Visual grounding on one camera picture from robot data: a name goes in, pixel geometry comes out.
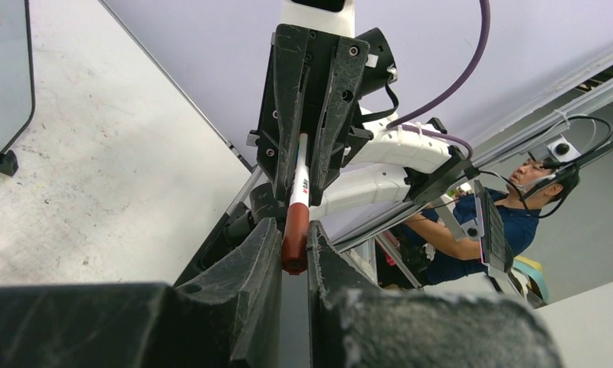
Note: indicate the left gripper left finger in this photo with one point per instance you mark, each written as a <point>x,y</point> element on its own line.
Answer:
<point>228,316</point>

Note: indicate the black framed whiteboard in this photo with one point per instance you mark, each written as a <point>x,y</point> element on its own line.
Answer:
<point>17,89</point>

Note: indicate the white whiteboard marker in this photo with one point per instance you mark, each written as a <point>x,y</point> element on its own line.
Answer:
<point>301,181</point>

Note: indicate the person in blue shirt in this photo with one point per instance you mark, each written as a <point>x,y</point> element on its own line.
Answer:
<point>507,223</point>

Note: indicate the overhead camera on mount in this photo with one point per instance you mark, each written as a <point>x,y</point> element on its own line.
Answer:
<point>554,150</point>

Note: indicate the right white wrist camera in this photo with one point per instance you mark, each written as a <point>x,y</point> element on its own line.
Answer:
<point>333,17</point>

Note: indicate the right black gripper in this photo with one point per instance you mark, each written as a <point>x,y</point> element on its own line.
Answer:
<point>312,85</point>

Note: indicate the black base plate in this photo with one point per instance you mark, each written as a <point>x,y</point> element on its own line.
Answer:
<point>230,231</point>

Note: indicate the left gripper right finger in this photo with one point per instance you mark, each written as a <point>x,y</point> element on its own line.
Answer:
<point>355,323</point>

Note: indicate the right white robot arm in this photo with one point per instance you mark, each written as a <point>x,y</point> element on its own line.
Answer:
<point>383,161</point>

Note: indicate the red marker cap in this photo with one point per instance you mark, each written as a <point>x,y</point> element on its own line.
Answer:
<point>294,244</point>

